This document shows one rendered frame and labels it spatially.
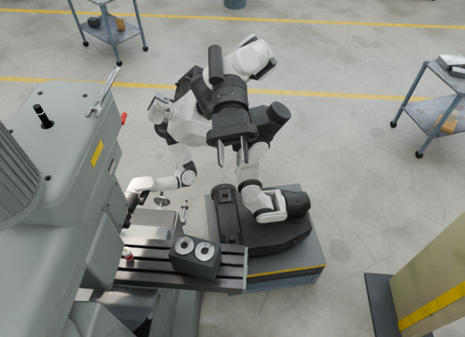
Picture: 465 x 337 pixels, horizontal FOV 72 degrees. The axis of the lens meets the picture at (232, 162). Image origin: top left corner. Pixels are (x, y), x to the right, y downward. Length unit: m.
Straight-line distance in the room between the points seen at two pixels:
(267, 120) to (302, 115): 2.37
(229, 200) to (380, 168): 1.79
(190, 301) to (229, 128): 1.85
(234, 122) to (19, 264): 0.64
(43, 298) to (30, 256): 0.11
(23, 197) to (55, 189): 0.08
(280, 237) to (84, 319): 1.42
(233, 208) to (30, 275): 1.55
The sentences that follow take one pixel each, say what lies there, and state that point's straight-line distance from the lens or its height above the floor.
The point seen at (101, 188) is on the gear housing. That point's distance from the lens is 1.11.
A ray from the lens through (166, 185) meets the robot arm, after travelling 1.65.
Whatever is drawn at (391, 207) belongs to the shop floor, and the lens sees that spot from 3.30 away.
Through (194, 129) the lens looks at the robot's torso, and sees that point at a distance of 1.34.
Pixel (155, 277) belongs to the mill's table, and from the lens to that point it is 1.74.
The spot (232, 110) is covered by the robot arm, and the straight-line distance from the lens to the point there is 0.75.
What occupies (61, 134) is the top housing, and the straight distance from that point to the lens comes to 1.02.
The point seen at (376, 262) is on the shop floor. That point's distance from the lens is 2.97.
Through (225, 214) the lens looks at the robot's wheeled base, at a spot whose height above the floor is 0.59.
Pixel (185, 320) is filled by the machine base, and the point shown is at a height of 0.20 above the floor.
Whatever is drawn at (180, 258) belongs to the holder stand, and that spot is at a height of 1.12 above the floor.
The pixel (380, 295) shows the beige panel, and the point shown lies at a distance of 2.85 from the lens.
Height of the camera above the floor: 2.54
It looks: 51 degrees down
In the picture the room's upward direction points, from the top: straight up
